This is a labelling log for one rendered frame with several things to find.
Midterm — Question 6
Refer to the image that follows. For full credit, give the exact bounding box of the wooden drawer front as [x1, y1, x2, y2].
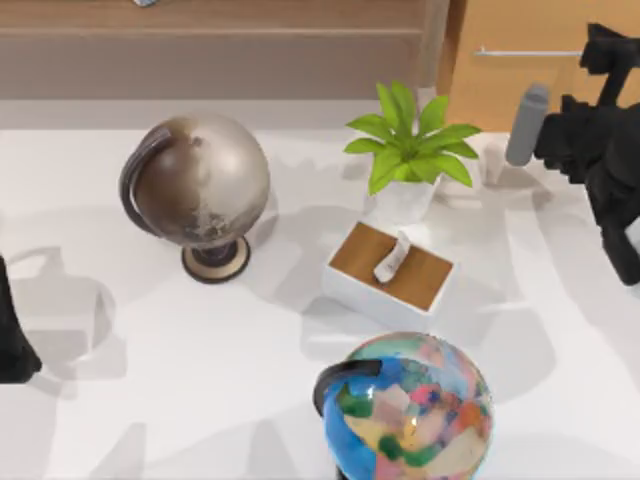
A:
[0, 28, 426, 100]

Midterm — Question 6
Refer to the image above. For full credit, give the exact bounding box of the colourful globe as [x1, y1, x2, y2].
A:
[313, 331, 495, 480]

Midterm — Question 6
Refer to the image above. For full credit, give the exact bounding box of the white wooden-top tissue box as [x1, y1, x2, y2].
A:
[322, 220, 456, 316]

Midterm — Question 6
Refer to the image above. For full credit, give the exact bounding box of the green plant in white pot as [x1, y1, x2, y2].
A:
[343, 80, 483, 225]

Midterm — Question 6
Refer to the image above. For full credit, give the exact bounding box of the pale grey rounded box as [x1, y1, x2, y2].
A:
[505, 83, 551, 167]

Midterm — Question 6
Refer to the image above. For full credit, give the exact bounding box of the wooden door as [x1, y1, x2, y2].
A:
[447, 0, 640, 135]

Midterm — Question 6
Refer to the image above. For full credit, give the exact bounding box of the long metal handle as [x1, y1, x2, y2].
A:
[474, 46, 586, 58]

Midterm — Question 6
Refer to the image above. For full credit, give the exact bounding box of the white tissue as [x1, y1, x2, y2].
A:
[373, 231, 413, 284]

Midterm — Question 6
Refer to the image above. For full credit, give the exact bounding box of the brown and silver globe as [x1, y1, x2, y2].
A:
[118, 113, 272, 286]

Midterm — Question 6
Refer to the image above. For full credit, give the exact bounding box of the wooden cabinet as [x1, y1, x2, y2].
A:
[0, 0, 451, 101]

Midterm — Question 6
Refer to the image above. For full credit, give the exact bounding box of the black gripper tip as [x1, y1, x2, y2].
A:
[0, 254, 43, 385]

